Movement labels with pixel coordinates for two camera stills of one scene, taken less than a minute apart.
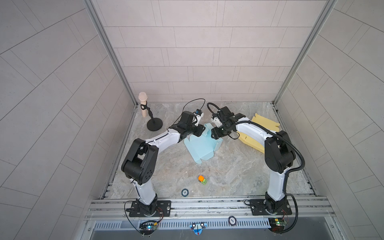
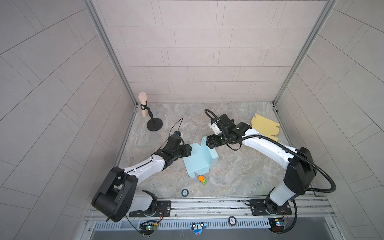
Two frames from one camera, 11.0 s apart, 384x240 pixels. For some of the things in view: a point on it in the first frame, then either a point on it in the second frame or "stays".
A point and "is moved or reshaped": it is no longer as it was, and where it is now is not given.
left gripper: x=198 y=131 -> x=185 y=151
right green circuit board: x=277 y=224 stays
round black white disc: x=232 y=220 stays
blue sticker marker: x=198 y=228 stays
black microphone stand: x=154 y=124 stays
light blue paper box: x=201 y=148 is moved or reshaped
